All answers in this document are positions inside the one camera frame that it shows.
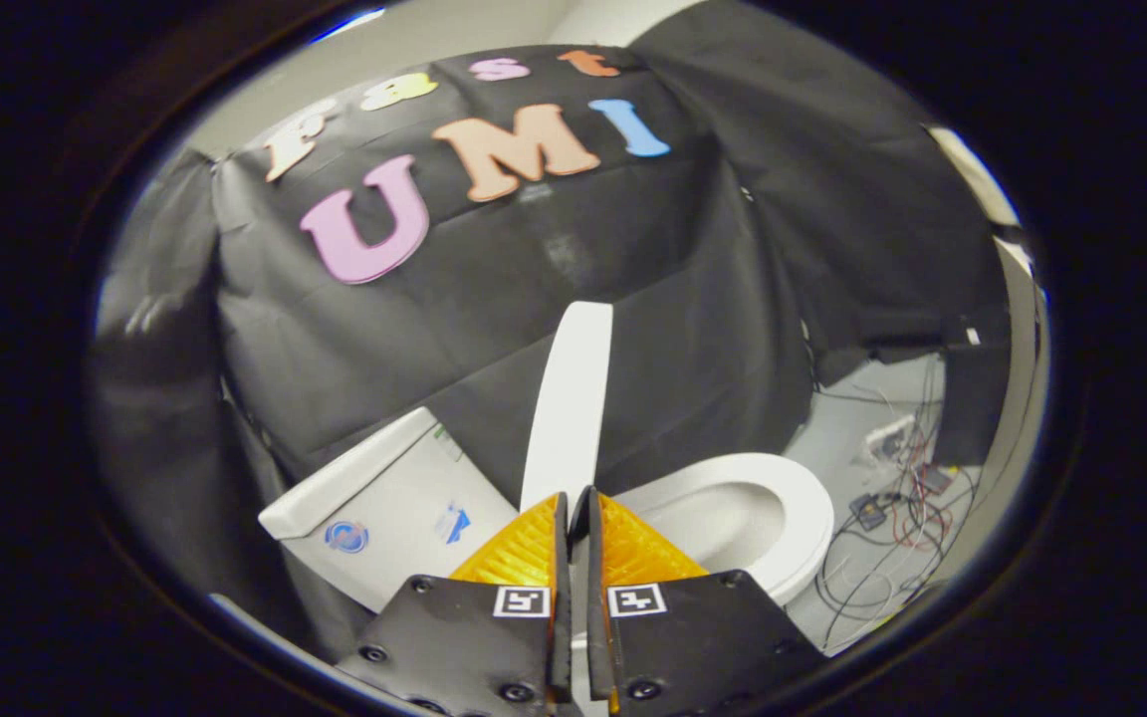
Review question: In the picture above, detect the white power strip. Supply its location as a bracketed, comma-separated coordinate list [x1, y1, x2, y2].
[865, 413, 920, 466]

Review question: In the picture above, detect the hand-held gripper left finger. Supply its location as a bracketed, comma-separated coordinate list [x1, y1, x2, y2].
[335, 491, 573, 717]

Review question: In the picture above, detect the tangle of thin cables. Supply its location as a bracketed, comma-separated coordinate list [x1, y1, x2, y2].
[814, 383, 981, 650]

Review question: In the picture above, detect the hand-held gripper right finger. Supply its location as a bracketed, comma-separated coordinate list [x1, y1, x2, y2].
[573, 485, 828, 717]

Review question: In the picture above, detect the black backdrop cloth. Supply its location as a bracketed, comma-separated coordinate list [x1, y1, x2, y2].
[91, 0, 1013, 663]

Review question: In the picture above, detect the white toilet seat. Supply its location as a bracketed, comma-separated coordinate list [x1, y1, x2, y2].
[618, 453, 835, 608]

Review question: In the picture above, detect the white toilet lid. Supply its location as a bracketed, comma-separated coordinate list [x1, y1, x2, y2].
[520, 302, 614, 717]

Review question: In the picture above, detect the white ceramic toilet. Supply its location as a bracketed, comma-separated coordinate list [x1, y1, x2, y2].
[258, 406, 835, 614]

